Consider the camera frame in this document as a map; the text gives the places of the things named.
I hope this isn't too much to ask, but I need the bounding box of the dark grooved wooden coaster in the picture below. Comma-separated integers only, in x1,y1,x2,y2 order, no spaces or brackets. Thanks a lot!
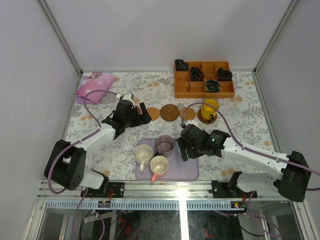
197,109,217,124
160,104,180,122

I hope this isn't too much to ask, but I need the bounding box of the light wooden coaster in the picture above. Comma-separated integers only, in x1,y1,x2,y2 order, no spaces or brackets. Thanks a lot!
179,107,196,121
147,107,160,121

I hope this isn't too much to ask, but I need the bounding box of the light wooden coaster front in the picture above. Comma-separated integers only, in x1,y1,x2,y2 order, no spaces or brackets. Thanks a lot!
179,107,196,121

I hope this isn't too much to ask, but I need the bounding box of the purple glass mug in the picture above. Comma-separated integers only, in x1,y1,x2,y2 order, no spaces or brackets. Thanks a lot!
154,135,175,158

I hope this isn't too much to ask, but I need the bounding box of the yellow mug black rim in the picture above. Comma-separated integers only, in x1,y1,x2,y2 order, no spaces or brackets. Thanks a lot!
200,98,220,122

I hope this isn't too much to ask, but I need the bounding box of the cream mug pink handle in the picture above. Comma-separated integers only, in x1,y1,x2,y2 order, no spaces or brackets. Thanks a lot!
150,155,169,183

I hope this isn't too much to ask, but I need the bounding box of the cream white mug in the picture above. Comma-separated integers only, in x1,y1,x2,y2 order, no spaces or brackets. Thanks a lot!
135,144,155,172

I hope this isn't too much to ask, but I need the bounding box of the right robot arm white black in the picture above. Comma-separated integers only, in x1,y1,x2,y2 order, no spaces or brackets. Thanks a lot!
177,123,311,202

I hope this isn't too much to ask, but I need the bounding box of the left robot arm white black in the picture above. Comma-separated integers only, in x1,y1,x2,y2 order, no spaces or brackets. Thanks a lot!
44,98,152,198

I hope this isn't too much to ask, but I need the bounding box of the lavender serving tray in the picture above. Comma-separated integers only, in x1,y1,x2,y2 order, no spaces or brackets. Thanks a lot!
135,138,199,182

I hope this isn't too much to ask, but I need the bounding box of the pink folded cloth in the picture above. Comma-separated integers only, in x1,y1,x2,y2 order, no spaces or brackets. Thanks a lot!
75,71,116,105

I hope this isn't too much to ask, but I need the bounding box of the rolled dark sock front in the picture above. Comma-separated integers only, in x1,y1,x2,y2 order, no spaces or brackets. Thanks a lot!
204,79,221,93

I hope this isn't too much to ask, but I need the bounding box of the rolled dark sock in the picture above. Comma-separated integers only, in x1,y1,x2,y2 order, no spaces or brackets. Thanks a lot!
174,59,189,72
204,79,221,93
216,67,233,82
189,66,205,82

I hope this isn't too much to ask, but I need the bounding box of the orange wooden compartment box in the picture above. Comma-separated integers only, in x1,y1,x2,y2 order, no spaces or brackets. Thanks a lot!
173,61,236,99

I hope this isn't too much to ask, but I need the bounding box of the rolled dark sock middle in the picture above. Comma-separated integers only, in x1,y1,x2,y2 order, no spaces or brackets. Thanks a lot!
189,66,205,82

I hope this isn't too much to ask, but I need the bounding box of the rolled dark sock right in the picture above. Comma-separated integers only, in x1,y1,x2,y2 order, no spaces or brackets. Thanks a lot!
216,67,233,82

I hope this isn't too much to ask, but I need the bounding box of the rolled dark sock far left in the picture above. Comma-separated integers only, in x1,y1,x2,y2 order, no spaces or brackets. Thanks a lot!
174,59,189,72

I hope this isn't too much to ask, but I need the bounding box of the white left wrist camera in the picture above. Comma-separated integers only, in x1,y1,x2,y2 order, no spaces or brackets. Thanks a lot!
120,92,135,106

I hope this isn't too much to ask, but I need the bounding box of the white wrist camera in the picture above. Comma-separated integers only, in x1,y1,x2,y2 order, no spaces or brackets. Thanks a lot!
180,120,199,128
120,92,135,106

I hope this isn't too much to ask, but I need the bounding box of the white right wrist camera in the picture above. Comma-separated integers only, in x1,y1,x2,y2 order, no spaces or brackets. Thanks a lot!
180,120,199,128

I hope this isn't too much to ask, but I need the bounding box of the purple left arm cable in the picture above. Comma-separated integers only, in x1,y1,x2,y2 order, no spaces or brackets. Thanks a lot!
47,89,121,240

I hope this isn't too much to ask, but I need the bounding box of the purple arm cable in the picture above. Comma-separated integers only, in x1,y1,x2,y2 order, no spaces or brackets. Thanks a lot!
47,89,121,240
180,101,320,237

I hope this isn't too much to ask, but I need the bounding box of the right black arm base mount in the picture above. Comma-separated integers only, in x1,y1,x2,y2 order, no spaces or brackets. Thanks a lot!
208,171,253,199

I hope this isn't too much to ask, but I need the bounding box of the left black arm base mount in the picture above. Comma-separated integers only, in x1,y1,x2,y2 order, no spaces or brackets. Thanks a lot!
85,181,125,199

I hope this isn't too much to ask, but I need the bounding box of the aluminium front rail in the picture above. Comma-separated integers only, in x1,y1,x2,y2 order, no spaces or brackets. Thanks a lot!
37,179,307,201

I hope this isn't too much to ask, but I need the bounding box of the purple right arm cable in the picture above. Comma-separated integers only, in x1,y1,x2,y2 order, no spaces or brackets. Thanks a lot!
180,101,320,237

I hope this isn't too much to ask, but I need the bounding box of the blue slotted cable duct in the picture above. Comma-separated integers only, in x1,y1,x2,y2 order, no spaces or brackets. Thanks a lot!
46,200,232,211

